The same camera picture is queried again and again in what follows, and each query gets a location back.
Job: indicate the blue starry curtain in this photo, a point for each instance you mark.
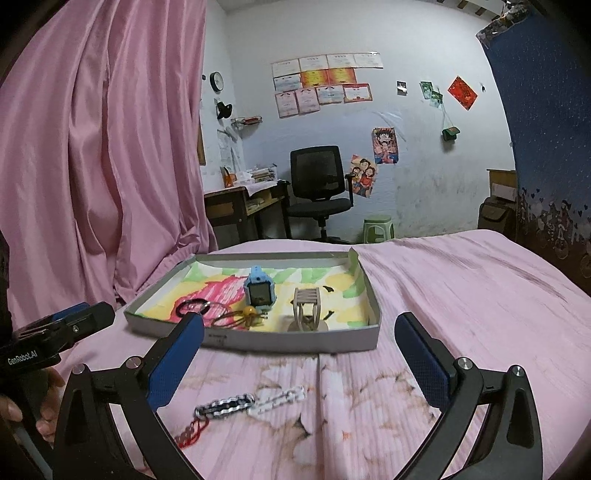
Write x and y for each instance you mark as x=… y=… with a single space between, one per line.
x=545 y=90

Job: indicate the wall certificates cluster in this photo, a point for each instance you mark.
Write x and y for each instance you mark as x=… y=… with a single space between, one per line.
x=304 y=85

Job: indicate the family cartoon poster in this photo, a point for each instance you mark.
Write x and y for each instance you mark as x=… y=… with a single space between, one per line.
x=363 y=173

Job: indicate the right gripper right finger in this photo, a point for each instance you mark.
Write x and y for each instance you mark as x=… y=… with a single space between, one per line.
x=508 y=445

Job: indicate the black office chair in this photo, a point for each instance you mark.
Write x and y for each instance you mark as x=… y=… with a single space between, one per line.
x=317 y=176

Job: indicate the blue kids smartwatch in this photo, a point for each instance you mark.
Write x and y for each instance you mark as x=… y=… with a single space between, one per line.
x=259 y=290

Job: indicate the shallow grey cardboard box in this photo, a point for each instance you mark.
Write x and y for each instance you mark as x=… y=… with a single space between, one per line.
x=284 y=303

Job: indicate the green plastic stool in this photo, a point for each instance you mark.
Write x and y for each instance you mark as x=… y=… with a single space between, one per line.
x=378 y=229

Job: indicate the dark elastic with yellow bead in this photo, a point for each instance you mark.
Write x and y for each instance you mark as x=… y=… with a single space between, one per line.
x=230 y=319

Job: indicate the white chain clip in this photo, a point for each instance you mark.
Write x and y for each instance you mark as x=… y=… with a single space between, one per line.
x=269 y=402

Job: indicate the cartoon character poster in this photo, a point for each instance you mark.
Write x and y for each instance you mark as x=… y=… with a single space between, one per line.
x=385 y=146

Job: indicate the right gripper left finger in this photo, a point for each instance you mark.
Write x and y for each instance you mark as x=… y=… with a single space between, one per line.
x=88 y=444

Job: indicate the pink curtain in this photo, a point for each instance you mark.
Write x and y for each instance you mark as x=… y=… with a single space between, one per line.
x=101 y=191

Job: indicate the round wall clock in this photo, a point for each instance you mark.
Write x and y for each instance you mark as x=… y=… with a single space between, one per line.
x=217 y=82

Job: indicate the wooden desk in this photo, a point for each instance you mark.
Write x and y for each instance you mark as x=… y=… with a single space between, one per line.
x=237 y=207

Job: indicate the cardboard boxes stack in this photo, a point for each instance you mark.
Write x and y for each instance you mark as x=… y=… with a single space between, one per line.
x=498 y=212

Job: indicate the green hanging ornament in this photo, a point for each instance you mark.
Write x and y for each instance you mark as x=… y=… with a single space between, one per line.
x=450 y=131

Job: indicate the beige hair claw clip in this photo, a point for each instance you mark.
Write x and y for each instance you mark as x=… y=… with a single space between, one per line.
x=307 y=311

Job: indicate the red diamond paper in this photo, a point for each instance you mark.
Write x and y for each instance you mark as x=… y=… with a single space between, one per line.
x=463 y=93

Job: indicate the left hand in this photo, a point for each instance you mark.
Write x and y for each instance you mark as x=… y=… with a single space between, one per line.
x=44 y=405

